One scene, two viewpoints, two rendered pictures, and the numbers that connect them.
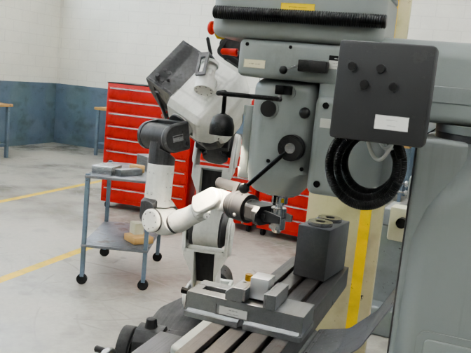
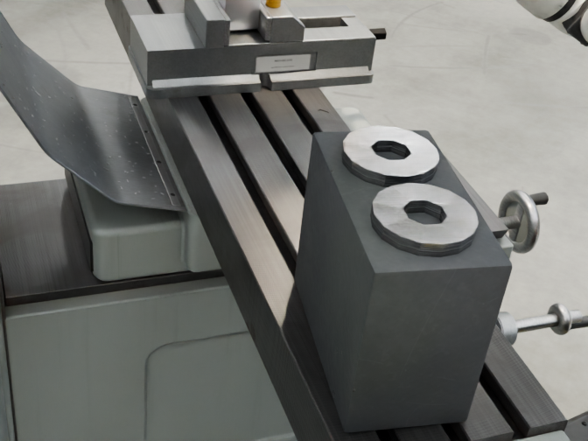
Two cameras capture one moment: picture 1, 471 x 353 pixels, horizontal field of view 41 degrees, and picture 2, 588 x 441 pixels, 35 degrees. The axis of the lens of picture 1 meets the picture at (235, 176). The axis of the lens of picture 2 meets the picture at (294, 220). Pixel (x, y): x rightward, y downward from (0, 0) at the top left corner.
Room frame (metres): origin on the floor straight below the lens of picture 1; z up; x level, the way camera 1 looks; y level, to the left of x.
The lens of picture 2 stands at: (2.72, -0.90, 1.58)
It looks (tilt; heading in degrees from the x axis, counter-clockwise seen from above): 35 degrees down; 136
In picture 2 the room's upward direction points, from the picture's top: 7 degrees clockwise
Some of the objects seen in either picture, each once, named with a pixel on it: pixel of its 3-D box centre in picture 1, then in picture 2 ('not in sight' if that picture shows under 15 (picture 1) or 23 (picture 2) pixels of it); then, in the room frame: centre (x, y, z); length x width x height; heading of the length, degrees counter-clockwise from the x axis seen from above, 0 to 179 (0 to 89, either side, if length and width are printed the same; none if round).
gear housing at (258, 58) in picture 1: (309, 64); not in sight; (1.78, -0.17, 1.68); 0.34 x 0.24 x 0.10; 70
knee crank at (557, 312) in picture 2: not in sight; (540, 322); (2.11, 0.31, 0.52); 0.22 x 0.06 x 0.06; 70
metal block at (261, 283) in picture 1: (262, 286); (236, 2); (1.71, -0.10, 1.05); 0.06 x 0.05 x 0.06; 160
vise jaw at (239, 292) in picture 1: (242, 288); (272, 11); (1.73, -0.05, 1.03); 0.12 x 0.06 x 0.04; 160
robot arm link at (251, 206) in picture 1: (254, 211); not in sight; (1.85, -0.07, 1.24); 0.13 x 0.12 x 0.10; 137
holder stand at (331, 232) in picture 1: (322, 245); (389, 268); (2.28, -0.34, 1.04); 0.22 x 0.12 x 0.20; 152
